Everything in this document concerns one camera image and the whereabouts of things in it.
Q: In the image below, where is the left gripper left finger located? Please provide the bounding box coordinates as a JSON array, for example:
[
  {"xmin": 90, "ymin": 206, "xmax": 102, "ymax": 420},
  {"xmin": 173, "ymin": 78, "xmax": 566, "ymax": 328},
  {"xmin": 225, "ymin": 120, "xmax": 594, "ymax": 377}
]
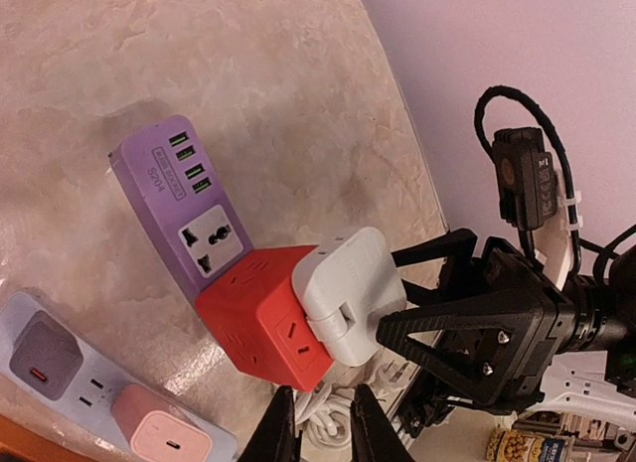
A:
[{"xmin": 238, "ymin": 385, "xmax": 300, "ymax": 462}]

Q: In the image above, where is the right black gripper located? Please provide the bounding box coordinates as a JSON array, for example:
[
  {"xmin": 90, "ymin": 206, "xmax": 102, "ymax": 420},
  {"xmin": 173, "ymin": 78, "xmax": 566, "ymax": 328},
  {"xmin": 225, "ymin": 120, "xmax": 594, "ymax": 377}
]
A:
[{"xmin": 376, "ymin": 229, "xmax": 569, "ymax": 432}]

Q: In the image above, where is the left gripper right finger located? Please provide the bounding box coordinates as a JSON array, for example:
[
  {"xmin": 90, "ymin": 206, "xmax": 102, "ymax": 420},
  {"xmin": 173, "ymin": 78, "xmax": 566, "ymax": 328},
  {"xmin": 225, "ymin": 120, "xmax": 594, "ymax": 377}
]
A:
[{"xmin": 350, "ymin": 384, "xmax": 412, "ymax": 462}]

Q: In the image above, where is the pale pink charger plug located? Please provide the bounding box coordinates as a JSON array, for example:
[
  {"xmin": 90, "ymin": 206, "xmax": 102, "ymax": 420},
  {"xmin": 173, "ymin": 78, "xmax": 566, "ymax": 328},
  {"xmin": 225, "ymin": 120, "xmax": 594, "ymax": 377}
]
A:
[{"xmin": 111, "ymin": 384, "xmax": 213, "ymax": 462}]

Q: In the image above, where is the white charger plug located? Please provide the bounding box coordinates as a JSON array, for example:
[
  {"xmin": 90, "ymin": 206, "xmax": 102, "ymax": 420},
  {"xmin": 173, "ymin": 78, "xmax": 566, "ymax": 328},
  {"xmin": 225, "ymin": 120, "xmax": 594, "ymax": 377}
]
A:
[{"xmin": 291, "ymin": 227, "xmax": 406, "ymax": 367}]

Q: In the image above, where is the red cube socket adapter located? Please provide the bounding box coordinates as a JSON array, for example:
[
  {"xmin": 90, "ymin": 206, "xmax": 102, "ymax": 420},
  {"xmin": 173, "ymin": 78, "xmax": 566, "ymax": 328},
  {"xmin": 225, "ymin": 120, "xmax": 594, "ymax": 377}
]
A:
[{"xmin": 195, "ymin": 245, "xmax": 334, "ymax": 392}]

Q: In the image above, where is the dark grey charger plug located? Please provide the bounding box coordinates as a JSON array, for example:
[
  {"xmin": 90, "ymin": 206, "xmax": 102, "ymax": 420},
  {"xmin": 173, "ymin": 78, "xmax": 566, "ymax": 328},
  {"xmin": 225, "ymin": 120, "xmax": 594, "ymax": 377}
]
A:
[{"xmin": 9, "ymin": 310, "xmax": 83, "ymax": 401}]

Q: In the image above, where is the purple power strip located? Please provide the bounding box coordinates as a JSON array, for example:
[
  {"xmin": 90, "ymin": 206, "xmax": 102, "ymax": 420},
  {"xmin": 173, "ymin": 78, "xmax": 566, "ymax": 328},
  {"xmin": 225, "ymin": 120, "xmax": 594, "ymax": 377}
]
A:
[{"xmin": 109, "ymin": 115, "xmax": 253, "ymax": 303}]

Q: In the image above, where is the yellow labelled can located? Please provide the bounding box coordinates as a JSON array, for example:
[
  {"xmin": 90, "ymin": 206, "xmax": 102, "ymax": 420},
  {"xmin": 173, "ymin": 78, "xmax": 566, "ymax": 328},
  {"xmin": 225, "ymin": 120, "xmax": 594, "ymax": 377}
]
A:
[{"xmin": 485, "ymin": 430, "xmax": 571, "ymax": 462}]

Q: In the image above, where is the white cable of purple strip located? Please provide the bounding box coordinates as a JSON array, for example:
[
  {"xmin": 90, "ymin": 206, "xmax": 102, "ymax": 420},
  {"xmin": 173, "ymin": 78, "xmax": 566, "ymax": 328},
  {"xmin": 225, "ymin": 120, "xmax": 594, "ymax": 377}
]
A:
[{"xmin": 292, "ymin": 362, "xmax": 413, "ymax": 451}]

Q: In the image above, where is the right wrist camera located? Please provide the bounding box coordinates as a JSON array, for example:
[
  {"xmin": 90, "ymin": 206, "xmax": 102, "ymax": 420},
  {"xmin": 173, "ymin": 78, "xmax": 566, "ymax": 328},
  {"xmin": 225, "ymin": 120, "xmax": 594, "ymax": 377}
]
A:
[{"xmin": 492, "ymin": 127, "xmax": 557, "ymax": 231}]

